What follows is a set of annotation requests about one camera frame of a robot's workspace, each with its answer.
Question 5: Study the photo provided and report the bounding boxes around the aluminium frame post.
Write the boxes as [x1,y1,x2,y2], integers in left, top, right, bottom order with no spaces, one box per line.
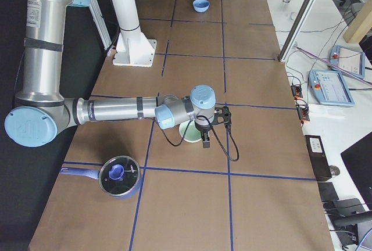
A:
[278,0,316,62]

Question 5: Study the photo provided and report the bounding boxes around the black monitor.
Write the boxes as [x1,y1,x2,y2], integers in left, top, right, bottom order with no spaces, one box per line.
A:
[341,134,371,209]

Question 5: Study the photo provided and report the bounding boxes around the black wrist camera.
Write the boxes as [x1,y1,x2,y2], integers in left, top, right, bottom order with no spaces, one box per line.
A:
[212,106,232,127]

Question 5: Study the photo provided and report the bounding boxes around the blue saucepan with glass lid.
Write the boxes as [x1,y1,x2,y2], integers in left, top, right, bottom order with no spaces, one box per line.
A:
[60,156,142,199]

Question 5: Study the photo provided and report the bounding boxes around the far teach pendant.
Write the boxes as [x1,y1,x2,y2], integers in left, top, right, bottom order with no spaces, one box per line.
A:
[329,45,366,78]

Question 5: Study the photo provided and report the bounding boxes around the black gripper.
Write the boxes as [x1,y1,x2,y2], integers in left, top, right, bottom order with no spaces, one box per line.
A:
[196,125,210,149]

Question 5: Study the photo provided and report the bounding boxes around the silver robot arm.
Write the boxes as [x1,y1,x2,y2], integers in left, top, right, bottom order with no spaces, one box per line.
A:
[4,0,216,147]

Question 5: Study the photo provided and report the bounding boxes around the wooden board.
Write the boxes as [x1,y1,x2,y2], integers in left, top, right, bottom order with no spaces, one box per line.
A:
[343,0,371,44]

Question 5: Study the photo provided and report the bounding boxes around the orange black cable connectors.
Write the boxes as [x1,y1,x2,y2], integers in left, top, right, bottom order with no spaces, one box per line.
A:
[291,84,310,126]

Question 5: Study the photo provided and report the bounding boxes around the green bowl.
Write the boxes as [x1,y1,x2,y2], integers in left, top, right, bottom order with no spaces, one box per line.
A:
[178,121,202,143]

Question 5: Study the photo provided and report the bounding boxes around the near teach pendant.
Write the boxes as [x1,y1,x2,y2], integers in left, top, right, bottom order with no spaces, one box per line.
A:
[308,70,355,107]

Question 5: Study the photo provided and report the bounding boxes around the teach pendant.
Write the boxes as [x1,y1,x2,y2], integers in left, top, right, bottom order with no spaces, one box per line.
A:
[329,45,366,78]
[308,70,355,107]

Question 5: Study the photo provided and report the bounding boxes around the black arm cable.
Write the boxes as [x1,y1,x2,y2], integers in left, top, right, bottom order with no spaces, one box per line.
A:
[156,116,240,163]

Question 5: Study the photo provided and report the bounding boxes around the blue bowl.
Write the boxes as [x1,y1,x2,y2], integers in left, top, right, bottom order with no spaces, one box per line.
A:
[192,0,210,13]

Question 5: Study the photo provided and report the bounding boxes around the black power box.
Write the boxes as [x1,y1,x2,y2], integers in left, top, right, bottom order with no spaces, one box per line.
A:
[305,135,332,182]

